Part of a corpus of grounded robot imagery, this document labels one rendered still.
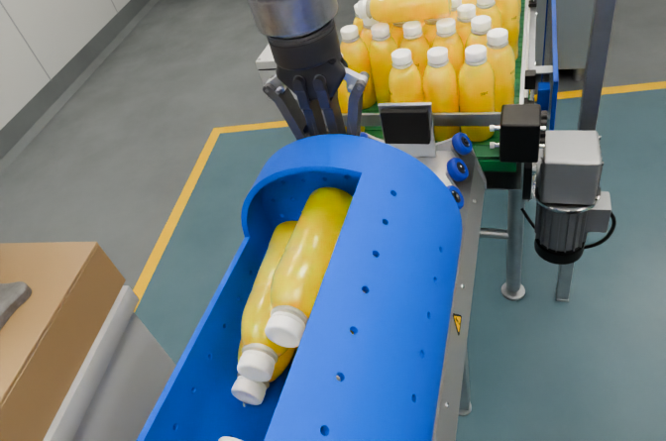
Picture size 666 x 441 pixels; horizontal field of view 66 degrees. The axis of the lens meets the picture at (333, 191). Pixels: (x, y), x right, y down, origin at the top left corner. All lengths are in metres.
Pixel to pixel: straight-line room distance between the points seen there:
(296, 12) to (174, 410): 0.44
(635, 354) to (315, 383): 1.55
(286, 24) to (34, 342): 0.51
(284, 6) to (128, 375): 0.65
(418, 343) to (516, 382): 1.30
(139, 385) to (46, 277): 0.25
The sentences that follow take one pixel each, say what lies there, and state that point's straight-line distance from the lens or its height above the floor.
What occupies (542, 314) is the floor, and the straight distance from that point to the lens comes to 1.92.
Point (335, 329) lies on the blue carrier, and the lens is 0.44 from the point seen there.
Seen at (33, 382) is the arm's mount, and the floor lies 1.06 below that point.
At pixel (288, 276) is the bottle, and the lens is 0.54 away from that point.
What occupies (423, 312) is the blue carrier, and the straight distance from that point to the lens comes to 0.51.
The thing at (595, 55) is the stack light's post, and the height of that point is 0.94.
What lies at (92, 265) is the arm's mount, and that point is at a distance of 0.85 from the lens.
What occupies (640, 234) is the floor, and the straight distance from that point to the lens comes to 2.21.
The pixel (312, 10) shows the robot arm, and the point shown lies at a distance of 0.53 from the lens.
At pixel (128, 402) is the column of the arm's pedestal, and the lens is 0.95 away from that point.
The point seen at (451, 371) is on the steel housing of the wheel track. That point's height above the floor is 0.88.
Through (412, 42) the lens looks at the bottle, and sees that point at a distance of 1.15.
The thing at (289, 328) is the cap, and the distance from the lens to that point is 0.52.
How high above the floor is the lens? 1.58
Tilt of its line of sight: 41 degrees down
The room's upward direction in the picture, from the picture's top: 16 degrees counter-clockwise
